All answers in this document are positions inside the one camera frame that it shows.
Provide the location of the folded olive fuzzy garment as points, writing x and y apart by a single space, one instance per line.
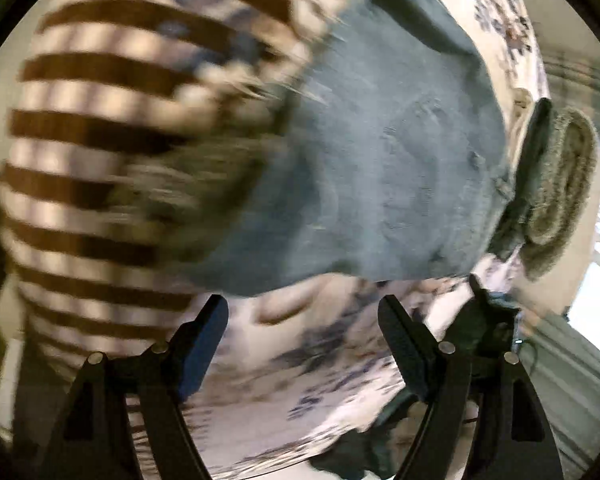
567 169

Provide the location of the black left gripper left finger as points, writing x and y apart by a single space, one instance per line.
92 437

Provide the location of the right green curtain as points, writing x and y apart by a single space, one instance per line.
564 368

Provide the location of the blue denim shorts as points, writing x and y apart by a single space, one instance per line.
392 165

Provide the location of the folded dark teal garment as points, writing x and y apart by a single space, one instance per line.
510 231

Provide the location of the folded cream garment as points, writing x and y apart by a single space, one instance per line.
523 109

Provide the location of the floral bed blanket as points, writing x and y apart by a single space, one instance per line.
137 119

